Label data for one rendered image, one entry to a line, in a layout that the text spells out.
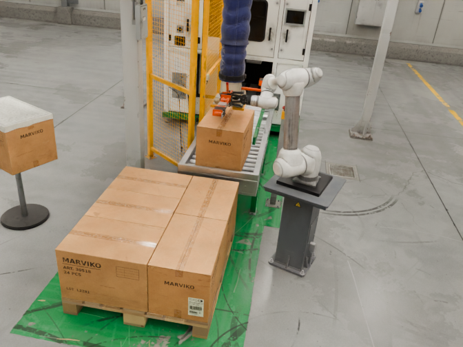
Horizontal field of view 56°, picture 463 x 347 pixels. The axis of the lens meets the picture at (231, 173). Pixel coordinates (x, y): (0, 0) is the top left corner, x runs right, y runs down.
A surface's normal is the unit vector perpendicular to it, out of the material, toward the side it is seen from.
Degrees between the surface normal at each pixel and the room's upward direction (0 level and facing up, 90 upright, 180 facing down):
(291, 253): 90
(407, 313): 0
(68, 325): 0
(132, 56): 91
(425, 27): 90
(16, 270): 0
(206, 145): 90
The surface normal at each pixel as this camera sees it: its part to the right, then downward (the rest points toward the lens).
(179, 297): -0.16, 0.45
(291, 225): -0.47, 0.38
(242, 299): 0.07, -0.88
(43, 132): 0.82, 0.32
